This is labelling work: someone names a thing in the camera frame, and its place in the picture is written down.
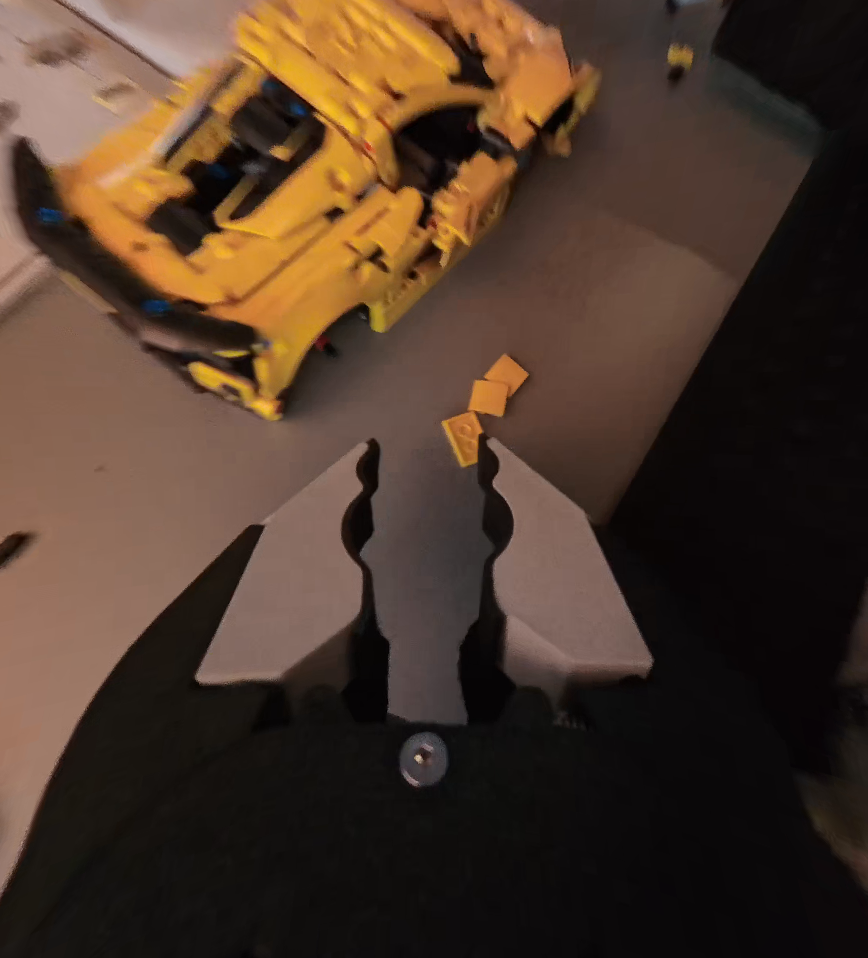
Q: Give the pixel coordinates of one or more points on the grey desk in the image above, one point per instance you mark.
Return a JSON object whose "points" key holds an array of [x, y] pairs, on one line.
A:
{"points": [[142, 486]]}

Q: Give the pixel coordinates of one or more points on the scattered small brick pieces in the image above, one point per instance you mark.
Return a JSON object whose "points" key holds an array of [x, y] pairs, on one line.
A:
{"points": [[679, 58]]}

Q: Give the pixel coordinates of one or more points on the small black brick piece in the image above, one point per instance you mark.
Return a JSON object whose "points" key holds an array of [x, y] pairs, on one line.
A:
{"points": [[3, 550]]}

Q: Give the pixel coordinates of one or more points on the yellow toy brick car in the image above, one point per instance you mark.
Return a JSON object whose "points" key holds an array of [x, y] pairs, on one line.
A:
{"points": [[291, 239]]}

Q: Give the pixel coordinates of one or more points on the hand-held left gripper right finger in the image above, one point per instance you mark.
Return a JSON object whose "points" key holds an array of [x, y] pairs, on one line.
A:
{"points": [[568, 599]]}

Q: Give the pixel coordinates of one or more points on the yellow rectangular brick plate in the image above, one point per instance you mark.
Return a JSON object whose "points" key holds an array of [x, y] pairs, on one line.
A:
{"points": [[464, 438]]}

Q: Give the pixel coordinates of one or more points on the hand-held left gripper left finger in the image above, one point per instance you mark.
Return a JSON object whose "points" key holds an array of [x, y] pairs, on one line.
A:
{"points": [[291, 599]]}

